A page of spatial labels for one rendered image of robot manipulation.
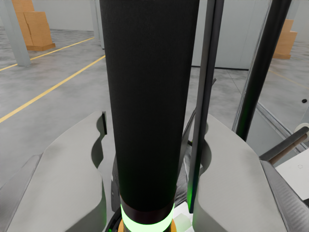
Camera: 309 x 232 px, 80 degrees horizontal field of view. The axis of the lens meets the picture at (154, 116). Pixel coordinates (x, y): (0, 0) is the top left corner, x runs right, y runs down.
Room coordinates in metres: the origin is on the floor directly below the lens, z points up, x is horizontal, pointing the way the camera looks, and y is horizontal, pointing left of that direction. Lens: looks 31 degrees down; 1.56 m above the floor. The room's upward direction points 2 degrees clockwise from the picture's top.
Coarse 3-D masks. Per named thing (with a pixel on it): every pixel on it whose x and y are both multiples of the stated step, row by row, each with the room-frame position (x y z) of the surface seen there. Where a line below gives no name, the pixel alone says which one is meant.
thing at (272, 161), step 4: (304, 136) 0.24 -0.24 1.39; (296, 140) 0.22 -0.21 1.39; (300, 140) 0.23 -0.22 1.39; (292, 144) 0.21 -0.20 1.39; (296, 144) 0.22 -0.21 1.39; (288, 148) 0.21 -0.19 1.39; (292, 148) 0.21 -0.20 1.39; (280, 152) 0.20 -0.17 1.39; (284, 152) 0.20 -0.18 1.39; (288, 152) 0.20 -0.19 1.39; (276, 156) 0.19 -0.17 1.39; (280, 156) 0.19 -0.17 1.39; (272, 160) 0.18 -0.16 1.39; (276, 160) 0.18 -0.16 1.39; (272, 164) 0.18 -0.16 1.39
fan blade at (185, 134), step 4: (212, 84) 0.36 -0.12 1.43; (192, 116) 0.32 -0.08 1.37; (192, 120) 0.33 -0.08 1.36; (188, 124) 0.31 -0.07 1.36; (188, 128) 0.31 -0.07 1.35; (184, 132) 0.30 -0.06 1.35; (188, 132) 0.36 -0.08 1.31; (184, 136) 0.30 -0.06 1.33; (188, 136) 0.39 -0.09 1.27; (184, 140) 0.33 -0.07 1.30; (184, 144) 0.35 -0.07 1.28; (184, 148) 0.36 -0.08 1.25; (180, 152) 0.31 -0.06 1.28; (184, 152) 0.37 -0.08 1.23; (180, 156) 0.32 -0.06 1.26; (180, 160) 0.33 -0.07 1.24; (180, 164) 0.33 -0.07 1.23; (180, 168) 0.33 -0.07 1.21; (176, 184) 0.30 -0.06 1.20
